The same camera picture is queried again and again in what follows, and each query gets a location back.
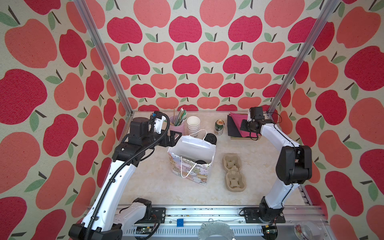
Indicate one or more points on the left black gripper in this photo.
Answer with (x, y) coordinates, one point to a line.
(165, 142)

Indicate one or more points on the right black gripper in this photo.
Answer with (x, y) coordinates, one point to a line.
(243, 125)

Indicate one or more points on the white patterned paper gift bag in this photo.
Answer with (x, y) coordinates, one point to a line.
(186, 152)

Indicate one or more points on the black plastic cup lid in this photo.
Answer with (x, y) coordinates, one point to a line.
(201, 162)

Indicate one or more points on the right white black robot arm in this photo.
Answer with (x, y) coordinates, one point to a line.
(293, 168)

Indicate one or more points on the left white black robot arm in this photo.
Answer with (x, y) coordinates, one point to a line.
(111, 192)

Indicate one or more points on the stack of pink napkins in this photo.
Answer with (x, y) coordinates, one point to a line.
(234, 125)

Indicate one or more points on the green beverage can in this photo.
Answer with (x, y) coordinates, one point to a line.
(219, 127)

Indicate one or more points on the pink straw holder cup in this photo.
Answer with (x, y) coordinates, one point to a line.
(180, 128)

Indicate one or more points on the stack of black cup lids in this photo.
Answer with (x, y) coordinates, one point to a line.
(211, 138)

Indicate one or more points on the wrapped straws and stirrers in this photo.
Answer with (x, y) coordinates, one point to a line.
(180, 117)

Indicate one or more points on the stack of white paper cups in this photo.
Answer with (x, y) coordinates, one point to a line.
(193, 124)

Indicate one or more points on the brown cardboard cup carrier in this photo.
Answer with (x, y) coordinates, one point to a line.
(235, 181)

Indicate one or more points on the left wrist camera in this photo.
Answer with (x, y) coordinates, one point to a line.
(158, 122)

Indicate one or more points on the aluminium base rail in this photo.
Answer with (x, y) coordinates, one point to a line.
(141, 220)

